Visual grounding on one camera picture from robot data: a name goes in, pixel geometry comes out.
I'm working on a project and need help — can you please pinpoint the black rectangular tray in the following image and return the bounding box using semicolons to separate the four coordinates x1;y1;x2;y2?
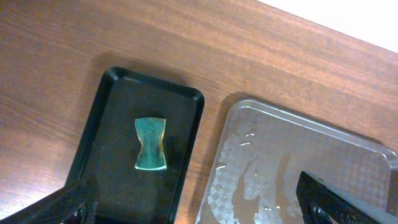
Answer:
67;67;205;223

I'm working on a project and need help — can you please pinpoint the brown serving tray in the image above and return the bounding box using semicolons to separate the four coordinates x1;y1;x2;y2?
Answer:
196;100;397;223

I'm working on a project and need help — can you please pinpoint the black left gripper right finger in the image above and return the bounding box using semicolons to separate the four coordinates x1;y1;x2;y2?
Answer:
296;171;382;223

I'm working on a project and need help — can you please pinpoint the green yellow sponge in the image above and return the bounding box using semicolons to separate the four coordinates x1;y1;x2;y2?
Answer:
134;117;167;171

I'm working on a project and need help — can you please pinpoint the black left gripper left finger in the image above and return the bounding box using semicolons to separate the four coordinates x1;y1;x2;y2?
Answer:
1;177;100;224

